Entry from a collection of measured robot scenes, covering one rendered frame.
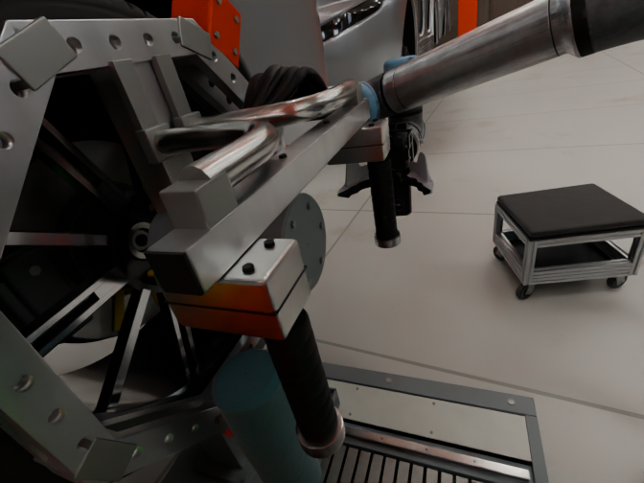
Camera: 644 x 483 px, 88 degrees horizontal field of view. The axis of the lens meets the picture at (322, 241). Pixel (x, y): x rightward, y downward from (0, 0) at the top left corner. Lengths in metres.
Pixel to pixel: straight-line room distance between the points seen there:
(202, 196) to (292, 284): 0.08
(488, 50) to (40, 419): 0.63
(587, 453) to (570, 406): 0.13
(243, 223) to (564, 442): 1.16
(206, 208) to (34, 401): 0.24
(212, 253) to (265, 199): 0.07
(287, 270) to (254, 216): 0.05
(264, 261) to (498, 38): 0.45
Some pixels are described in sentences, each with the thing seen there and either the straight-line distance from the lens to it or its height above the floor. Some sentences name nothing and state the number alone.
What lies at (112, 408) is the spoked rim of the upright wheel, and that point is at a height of 0.70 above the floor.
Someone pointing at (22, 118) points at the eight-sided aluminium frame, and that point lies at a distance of 0.37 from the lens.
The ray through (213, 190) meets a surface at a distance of 0.20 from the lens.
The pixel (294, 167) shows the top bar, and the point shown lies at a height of 0.97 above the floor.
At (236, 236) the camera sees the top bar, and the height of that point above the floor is 0.96.
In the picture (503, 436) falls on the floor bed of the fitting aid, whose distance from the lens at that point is 1.14.
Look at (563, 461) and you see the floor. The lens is 1.24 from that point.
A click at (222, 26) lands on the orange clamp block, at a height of 1.11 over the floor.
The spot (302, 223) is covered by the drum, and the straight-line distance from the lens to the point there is 0.40.
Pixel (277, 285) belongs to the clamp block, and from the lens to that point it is 0.20.
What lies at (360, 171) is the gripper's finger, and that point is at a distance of 0.61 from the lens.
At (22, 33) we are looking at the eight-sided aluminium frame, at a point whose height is 1.11.
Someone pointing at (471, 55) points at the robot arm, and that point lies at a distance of 0.57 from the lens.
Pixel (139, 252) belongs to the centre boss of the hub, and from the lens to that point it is 0.60.
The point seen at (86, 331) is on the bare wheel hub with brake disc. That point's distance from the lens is 0.63.
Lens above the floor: 1.06
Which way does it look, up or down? 30 degrees down
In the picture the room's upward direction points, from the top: 13 degrees counter-clockwise
